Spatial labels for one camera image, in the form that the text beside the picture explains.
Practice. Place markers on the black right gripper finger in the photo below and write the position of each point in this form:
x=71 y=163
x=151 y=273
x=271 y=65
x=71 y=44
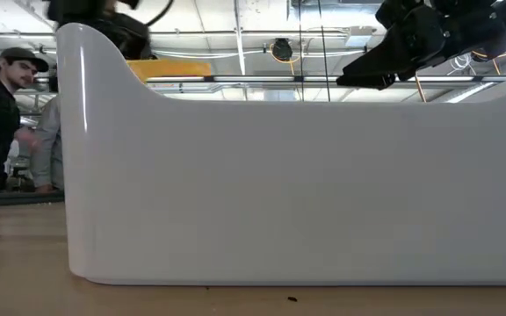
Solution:
x=365 y=81
x=406 y=46

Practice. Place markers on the white plastic basket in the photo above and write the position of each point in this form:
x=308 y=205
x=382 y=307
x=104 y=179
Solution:
x=297 y=193

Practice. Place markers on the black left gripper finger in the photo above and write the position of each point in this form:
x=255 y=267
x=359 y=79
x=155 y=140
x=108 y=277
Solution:
x=125 y=37

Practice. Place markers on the black aluminium table frame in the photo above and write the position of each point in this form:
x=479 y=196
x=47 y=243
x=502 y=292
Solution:
x=279 y=79

